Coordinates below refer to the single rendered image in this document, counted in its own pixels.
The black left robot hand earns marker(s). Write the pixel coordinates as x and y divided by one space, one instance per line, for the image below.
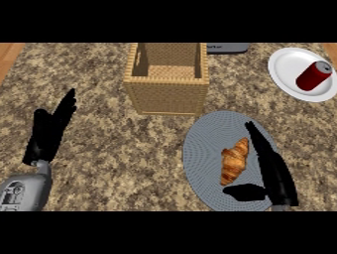
46 135

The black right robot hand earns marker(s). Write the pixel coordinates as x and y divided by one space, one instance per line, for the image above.
271 172

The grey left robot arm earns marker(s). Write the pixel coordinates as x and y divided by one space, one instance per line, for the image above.
22 190

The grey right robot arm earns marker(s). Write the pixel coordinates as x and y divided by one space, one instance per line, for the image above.
279 208

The golden brown croissant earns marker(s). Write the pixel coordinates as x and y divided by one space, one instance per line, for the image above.
235 161

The grey round placemat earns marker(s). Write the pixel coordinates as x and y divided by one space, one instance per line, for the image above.
202 158

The tan wicker basket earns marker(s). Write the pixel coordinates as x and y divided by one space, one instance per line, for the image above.
167 89

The red can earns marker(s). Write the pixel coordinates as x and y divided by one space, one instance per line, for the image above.
313 76

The white round plate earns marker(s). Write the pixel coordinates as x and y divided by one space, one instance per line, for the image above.
291 71

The dark grey flat appliance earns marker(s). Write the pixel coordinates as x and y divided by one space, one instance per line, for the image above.
227 48

